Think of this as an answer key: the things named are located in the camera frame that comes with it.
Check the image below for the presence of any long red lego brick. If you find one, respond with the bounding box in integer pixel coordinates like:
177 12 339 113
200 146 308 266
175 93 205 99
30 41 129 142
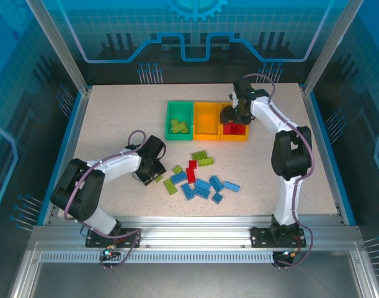
185 160 199 184

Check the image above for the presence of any green plastic bin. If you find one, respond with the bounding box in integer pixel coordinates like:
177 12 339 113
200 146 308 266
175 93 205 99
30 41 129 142
165 99 196 141

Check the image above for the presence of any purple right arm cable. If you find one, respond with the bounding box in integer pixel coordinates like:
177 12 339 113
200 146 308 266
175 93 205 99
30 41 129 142
240 73 317 271

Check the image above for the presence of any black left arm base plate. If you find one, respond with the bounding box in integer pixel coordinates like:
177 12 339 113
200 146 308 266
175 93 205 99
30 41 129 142
84 227 143 249

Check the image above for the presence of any aluminium frame rail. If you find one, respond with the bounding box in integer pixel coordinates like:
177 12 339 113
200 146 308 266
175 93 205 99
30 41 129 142
30 215 362 248

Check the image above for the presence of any slotted aluminium cable duct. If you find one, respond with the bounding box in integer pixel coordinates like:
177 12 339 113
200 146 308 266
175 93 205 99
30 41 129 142
39 251 277 264

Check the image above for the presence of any aluminium side rail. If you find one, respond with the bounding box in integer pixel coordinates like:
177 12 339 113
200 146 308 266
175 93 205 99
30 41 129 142
42 86 93 226
300 83 348 225

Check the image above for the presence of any aluminium frame post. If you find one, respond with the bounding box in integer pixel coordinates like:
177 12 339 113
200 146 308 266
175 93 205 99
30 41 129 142
24 0 92 96
302 0 365 96

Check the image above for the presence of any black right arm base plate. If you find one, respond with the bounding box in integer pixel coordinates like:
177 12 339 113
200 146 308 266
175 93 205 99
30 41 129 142
250 226 308 249

